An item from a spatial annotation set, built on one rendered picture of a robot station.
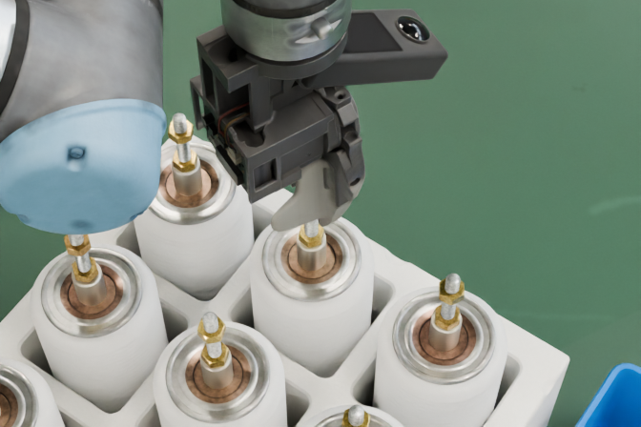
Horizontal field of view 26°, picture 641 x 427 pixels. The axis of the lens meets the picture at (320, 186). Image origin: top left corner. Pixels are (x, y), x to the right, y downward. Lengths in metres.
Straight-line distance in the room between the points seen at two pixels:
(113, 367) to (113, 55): 0.47
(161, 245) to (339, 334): 0.16
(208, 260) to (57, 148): 0.52
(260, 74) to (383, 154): 0.62
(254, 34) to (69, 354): 0.36
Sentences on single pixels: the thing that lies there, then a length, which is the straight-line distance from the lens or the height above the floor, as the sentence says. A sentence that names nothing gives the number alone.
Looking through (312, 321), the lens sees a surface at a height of 0.24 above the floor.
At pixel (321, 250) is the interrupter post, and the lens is 1.03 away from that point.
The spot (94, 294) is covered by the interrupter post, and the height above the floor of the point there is 0.27.
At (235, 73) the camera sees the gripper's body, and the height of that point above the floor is 0.54.
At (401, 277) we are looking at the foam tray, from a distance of 1.13.
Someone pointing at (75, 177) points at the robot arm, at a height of 0.66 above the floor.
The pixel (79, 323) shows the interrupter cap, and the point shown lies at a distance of 1.04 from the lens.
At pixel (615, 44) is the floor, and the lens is 1.53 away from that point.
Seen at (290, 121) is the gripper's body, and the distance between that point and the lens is 0.84.
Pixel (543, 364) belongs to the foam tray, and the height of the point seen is 0.18.
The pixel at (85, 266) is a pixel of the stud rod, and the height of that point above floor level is 0.30.
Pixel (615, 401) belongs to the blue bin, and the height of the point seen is 0.06.
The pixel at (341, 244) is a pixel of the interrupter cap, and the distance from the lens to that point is 1.06.
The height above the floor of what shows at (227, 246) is 0.22.
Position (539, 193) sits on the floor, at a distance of 1.40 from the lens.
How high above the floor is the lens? 1.17
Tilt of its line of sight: 57 degrees down
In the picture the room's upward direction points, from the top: straight up
